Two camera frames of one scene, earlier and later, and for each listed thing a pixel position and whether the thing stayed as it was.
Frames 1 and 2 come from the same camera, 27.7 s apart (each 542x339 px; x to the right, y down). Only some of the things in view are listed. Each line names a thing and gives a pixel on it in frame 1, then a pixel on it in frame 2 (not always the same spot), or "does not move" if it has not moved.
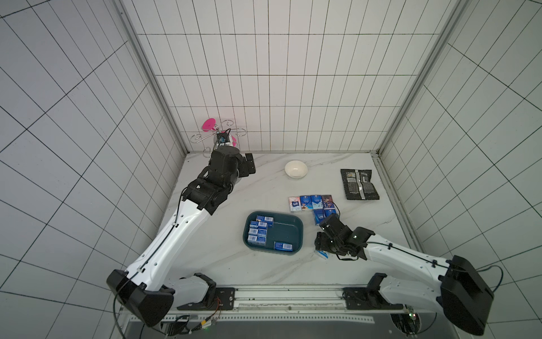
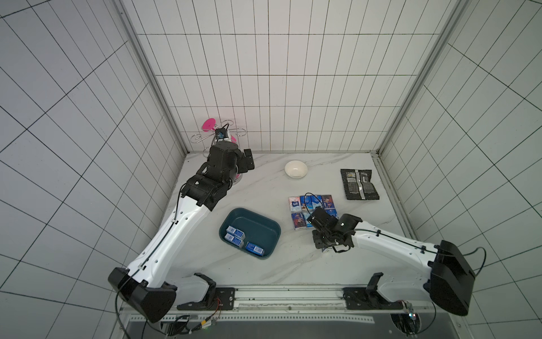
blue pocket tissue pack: [306, 202] does not move
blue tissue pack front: [283, 246] -> [254, 248]
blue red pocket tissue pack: [327, 201] does not move
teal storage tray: [273, 233] -> [250, 232]
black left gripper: [243, 164] does not move
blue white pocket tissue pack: [317, 201] does not move
